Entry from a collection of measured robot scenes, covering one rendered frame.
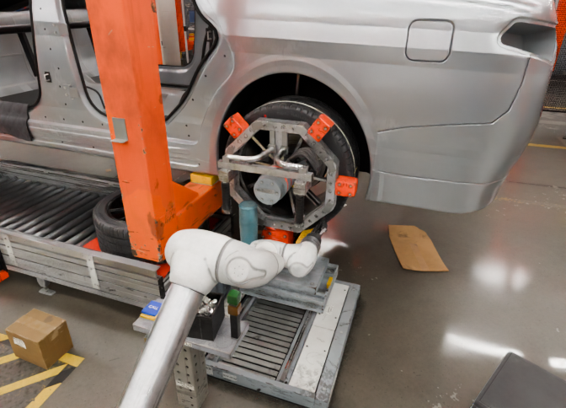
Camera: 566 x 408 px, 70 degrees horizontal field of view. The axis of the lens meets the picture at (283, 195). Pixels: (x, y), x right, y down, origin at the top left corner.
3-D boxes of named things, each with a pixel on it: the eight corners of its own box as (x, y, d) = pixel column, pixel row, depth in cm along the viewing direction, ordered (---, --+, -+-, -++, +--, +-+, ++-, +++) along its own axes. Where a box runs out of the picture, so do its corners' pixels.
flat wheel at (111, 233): (219, 212, 279) (216, 181, 269) (196, 270, 220) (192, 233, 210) (125, 209, 282) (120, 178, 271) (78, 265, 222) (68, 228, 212)
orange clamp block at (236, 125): (251, 126, 190) (237, 111, 189) (243, 131, 183) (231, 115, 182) (242, 135, 194) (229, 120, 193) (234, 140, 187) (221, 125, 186)
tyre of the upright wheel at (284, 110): (325, 232, 229) (385, 135, 195) (313, 254, 209) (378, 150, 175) (226, 174, 235) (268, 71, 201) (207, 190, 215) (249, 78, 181)
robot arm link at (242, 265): (284, 249, 121) (244, 238, 126) (262, 252, 104) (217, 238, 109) (274, 292, 121) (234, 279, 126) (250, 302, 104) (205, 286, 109)
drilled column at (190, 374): (209, 391, 183) (202, 321, 164) (198, 410, 174) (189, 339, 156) (189, 385, 186) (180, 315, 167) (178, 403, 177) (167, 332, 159)
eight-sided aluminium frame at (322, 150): (333, 233, 197) (343, 125, 173) (331, 239, 192) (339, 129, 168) (233, 214, 213) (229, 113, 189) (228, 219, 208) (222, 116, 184)
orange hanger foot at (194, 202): (228, 200, 241) (226, 145, 225) (180, 245, 196) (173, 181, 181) (204, 195, 246) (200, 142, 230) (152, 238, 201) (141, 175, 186)
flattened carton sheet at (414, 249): (423, 229, 314) (424, 225, 312) (448, 272, 265) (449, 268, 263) (385, 228, 315) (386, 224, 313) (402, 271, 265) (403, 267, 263)
